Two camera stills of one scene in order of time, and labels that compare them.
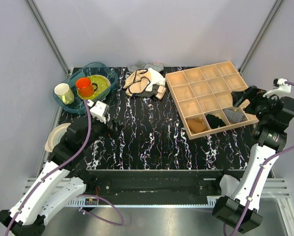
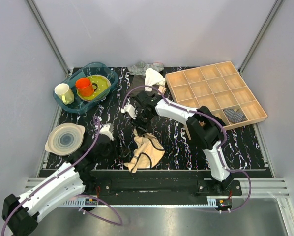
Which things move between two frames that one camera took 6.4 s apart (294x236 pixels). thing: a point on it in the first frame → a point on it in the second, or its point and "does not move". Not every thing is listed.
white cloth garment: x=156 y=78 does not move
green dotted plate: x=103 y=84 does not move
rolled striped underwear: x=233 y=116 does not move
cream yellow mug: x=64 y=92 does not move
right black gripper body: x=260 y=105 → x=142 y=119
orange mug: x=84 y=87 does not move
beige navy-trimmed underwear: x=137 y=81 → x=148 y=151
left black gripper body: x=112 y=132 → x=109 y=154
